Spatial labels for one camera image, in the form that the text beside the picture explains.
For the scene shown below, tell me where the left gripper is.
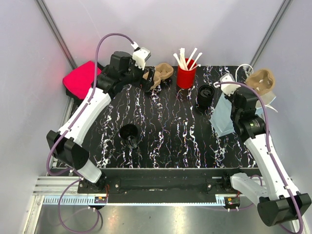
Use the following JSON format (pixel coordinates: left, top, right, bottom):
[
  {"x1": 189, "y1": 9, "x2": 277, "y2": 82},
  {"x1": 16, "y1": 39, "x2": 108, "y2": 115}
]
[{"x1": 121, "y1": 56, "x2": 155, "y2": 92}]

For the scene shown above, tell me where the brown pulp cup carrier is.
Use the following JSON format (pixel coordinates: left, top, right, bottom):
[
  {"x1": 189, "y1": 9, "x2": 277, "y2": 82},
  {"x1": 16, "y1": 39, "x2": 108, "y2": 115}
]
[{"x1": 142, "y1": 63, "x2": 174, "y2": 92}]

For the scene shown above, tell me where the light blue paper bag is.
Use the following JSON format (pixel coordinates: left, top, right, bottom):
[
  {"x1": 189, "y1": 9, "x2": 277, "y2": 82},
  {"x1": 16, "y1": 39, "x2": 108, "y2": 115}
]
[{"x1": 210, "y1": 63, "x2": 278, "y2": 137}]

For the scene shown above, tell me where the black coffee cup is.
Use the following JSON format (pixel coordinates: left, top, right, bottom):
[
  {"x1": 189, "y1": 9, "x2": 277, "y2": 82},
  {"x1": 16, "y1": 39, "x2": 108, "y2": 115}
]
[{"x1": 119, "y1": 124, "x2": 139, "y2": 149}]

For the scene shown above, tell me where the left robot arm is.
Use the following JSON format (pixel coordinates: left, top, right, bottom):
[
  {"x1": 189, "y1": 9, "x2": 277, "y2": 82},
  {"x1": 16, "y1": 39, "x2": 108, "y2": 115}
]
[{"x1": 47, "y1": 47, "x2": 153, "y2": 193}]

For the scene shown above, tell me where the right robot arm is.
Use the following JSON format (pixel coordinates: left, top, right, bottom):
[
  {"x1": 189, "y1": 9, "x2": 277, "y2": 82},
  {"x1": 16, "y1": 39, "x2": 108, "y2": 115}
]
[{"x1": 221, "y1": 86, "x2": 312, "y2": 233}]

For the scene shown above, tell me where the red straw cup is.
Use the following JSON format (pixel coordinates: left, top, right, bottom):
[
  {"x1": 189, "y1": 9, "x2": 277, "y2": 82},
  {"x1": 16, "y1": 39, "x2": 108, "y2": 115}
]
[{"x1": 176, "y1": 63, "x2": 197, "y2": 89}]

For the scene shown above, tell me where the stack of black lids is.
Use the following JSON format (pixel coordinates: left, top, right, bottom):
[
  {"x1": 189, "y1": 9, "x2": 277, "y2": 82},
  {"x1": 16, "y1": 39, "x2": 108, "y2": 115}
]
[{"x1": 197, "y1": 85, "x2": 215, "y2": 108}]

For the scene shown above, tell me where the white wrapped straw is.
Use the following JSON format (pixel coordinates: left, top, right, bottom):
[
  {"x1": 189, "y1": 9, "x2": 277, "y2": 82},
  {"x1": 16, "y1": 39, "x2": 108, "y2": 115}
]
[
  {"x1": 186, "y1": 47, "x2": 198, "y2": 66},
  {"x1": 179, "y1": 48, "x2": 188, "y2": 71},
  {"x1": 190, "y1": 52, "x2": 202, "y2": 70}
]

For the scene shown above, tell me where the red and black cloth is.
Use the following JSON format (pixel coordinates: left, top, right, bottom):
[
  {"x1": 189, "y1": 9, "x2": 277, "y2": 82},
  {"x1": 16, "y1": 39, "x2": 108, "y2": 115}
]
[{"x1": 62, "y1": 61, "x2": 95, "y2": 103}]

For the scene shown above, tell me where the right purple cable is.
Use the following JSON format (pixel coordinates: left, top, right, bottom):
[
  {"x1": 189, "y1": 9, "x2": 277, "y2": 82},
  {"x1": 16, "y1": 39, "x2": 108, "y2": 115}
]
[{"x1": 214, "y1": 81, "x2": 305, "y2": 232}]

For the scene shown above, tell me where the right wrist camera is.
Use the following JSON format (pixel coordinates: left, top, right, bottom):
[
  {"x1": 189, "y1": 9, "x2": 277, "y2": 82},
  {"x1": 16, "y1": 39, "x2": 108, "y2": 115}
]
[{"x1": 213, "y1": 73, "x2": 241, "y2": 96}]

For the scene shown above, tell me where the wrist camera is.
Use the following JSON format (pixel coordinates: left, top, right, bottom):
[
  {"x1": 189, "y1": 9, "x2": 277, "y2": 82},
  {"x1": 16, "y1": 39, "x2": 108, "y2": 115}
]
[
  {"x1": 213, "y1": 73, "x2": 241, "y2": 96},
  {"x1": 131, "y1": 42, "x2": 151, "y2": 70}
]

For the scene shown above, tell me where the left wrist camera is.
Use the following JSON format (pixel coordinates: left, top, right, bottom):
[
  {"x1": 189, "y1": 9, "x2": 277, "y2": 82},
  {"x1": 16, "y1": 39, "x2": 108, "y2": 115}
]
[{"x1": 131, "y1": 42, "x2": 151, "y2": 70}]

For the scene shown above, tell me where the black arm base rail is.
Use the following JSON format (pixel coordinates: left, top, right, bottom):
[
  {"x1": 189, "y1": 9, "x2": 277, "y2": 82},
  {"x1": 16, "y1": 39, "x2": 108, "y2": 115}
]
[{"x1": 78, "y1": 168, "x2": 259, "y2": 204}]

